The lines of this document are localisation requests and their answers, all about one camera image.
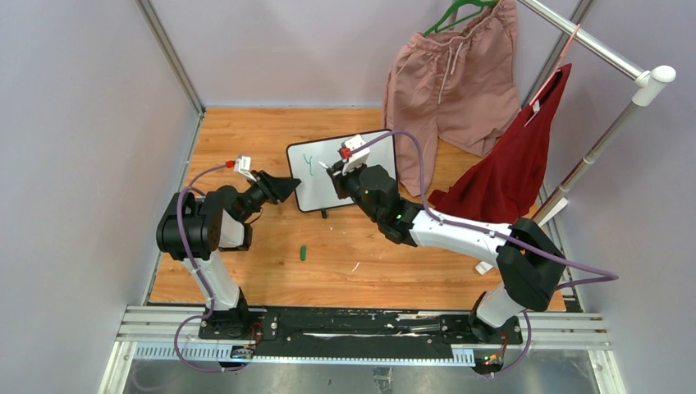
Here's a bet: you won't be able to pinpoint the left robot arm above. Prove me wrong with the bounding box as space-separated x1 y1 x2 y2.
155 171 301 339

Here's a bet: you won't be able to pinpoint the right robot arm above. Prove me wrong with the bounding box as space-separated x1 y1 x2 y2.
326 162 564 343

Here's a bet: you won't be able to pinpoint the small black-framed whiteboard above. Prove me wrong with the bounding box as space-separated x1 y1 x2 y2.
286 130 396 213

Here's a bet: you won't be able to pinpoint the purple cable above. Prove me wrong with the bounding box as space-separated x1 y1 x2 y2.
173 160 257 373
339 130 620 376

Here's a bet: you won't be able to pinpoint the metal clothes rack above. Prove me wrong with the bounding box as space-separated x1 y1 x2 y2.
475 0 677 276

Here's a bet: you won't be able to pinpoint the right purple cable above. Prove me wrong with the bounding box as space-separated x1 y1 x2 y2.
339 130 620 376

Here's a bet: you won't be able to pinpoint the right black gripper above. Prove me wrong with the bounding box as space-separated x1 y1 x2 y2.
328 158 382 223

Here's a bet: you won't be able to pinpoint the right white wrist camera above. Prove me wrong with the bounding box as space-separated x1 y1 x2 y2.
339 134 370 175

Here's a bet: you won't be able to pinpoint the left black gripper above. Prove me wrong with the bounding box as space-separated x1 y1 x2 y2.
238 171 300 222

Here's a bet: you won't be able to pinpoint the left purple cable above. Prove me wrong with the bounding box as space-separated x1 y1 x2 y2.
173 160 257 373

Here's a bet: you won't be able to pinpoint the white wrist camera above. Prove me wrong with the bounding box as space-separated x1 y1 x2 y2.
339 134 370 175
225 154 258 183

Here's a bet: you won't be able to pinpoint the dark red garment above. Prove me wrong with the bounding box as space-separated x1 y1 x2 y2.
428 63 572 223

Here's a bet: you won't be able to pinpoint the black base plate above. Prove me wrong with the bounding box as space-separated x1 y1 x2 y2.
204 306 523 360

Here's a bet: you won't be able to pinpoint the green clothes hanger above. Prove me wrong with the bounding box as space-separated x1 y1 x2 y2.
423 0 497 37

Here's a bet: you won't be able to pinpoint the pink clothes hanger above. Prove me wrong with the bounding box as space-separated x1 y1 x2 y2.
524 23 581 126

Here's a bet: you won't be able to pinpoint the aluminium rail frame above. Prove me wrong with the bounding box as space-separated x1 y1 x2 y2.
99 305 625 393

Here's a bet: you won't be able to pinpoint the pink shorts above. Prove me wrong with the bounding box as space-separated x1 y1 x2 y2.
382 1 520 196

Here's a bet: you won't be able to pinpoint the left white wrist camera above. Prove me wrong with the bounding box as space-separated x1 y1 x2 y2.
225 154 258 183

